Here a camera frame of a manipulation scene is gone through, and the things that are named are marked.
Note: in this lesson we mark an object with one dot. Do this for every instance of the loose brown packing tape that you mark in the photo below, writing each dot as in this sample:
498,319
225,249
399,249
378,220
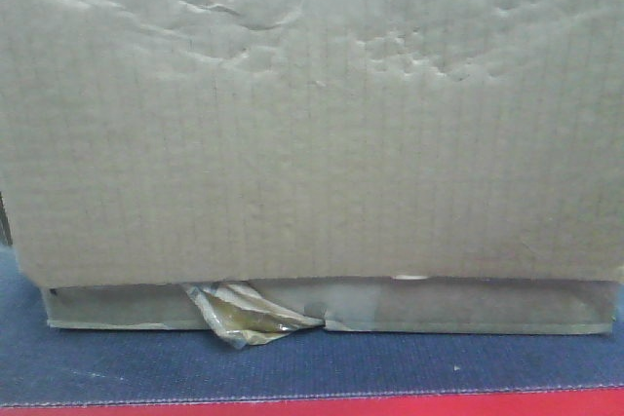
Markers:
240,316

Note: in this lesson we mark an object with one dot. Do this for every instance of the brown cardboard box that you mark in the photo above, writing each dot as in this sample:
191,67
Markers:
441,166

